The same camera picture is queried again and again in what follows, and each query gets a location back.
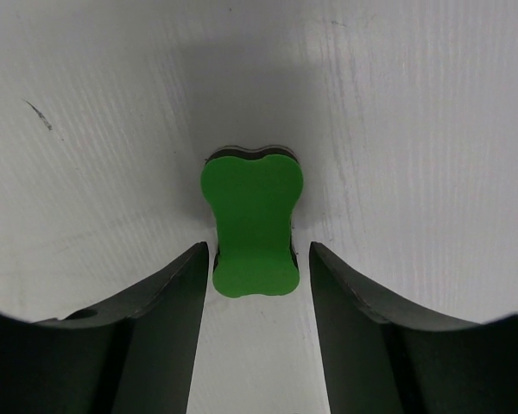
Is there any green whiteboard eraser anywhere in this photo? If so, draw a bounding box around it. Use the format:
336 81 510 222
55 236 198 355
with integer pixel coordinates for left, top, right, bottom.
200 146 304 298

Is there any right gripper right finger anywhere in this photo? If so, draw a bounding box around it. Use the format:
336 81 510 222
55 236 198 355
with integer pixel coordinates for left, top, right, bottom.
309 242 518 413

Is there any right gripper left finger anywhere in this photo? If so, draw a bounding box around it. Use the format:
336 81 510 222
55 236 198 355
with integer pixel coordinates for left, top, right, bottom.
0 242 209 413

